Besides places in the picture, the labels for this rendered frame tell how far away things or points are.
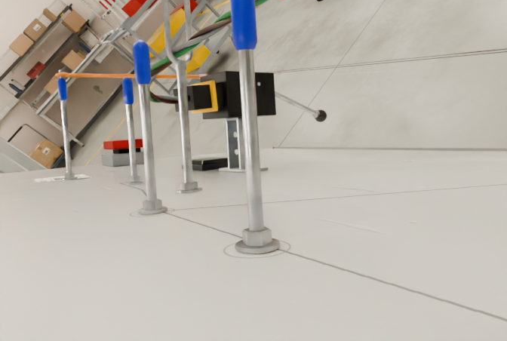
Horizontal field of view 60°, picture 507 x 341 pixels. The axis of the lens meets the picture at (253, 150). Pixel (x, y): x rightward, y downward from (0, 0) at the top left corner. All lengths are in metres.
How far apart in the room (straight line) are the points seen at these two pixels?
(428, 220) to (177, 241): 0.10
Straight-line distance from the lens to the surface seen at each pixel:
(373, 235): 0.16
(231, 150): 0.41
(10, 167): 1.09
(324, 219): 0.18
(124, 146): 0.60
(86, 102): 8.61
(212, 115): 0.40
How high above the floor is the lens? 1.24
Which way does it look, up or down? 26 degrees down
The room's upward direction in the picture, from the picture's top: 47 degrees counter-clockwise
